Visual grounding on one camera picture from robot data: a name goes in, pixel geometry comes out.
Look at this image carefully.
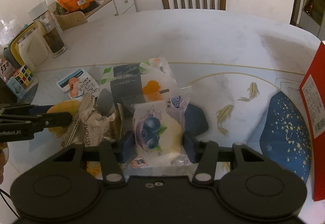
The blueberry bread package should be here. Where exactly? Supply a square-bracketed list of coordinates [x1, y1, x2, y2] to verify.
[130, 87, 192, 169]

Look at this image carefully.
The blue white leaflet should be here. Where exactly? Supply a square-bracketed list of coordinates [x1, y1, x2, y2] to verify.
[57, 69, 100, 100]

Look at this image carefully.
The rubiks cube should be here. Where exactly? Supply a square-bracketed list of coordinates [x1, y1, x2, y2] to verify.
[13, 65, 33, 89]

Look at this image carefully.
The yellow round object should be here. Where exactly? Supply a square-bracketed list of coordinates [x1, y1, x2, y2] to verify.
[47, 100, 80, 138]

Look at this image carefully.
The orange print plastic bag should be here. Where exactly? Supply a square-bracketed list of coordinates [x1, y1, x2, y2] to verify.
[138, 57, 178, 102]

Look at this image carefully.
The crumpled brown paper wrapper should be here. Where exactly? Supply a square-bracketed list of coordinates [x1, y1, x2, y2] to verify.
[61, 94, 123, 149]

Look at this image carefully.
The red white cardboard box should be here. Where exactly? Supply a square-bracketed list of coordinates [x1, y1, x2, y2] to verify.
[299, 42, 325, 201]

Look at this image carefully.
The paper tissue pack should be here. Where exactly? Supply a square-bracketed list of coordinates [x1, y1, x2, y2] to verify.
[96, 62, 150, 116]

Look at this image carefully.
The white yellow kettle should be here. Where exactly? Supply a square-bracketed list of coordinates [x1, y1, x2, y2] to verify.
[9, 21, 49, 72]

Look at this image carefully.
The white plastic bag bundle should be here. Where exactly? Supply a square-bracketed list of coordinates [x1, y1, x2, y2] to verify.
[0, 19, 23, 48]

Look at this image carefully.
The white drawer cabinet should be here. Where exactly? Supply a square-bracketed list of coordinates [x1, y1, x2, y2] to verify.
[85, 0, 137, 22]

